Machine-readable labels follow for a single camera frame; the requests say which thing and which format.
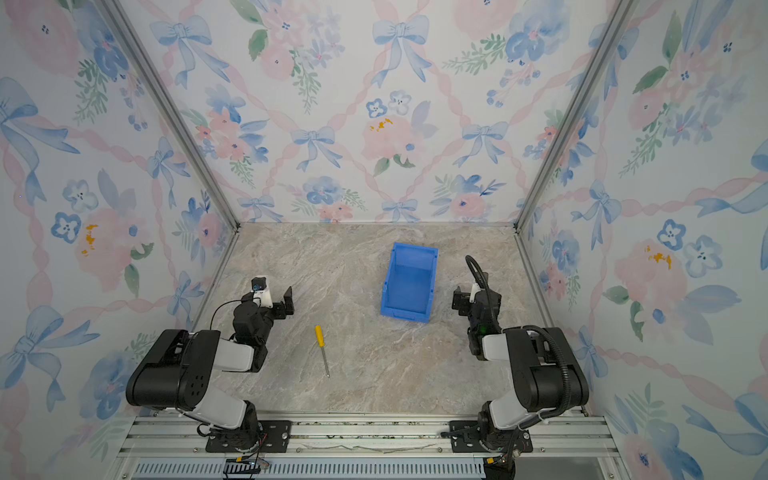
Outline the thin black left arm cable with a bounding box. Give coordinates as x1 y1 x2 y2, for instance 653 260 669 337
209 298 245 331

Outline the blue plastic bin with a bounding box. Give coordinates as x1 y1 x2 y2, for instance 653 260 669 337
380 242 439 323

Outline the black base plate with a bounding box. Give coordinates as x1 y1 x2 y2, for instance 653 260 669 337
440 420 533 455
205 420 293 454

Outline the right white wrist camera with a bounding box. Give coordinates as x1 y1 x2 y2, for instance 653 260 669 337
469 283 482 303

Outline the yellow handled screwdriver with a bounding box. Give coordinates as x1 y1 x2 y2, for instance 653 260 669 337
314 325 330 378

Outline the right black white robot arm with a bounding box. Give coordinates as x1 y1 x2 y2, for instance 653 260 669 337
441 284 589 454

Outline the aluminium corner post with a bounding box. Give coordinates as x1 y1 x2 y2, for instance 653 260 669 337
514 0 635 235
95 1 241 232

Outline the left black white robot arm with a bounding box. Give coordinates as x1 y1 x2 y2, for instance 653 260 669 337
125 277 294 456

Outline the right aluminium corner post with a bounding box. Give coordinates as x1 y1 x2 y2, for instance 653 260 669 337
514 0 635 235

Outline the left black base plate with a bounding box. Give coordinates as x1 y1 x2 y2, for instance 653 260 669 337
205 420 293 454

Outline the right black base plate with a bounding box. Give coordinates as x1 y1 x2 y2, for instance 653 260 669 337
440 420 533 455

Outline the left aluminium corner post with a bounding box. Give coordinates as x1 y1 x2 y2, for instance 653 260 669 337
95 1 241 232

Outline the aluminium rail frame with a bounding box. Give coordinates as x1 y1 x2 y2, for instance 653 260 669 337
106 409 629 479

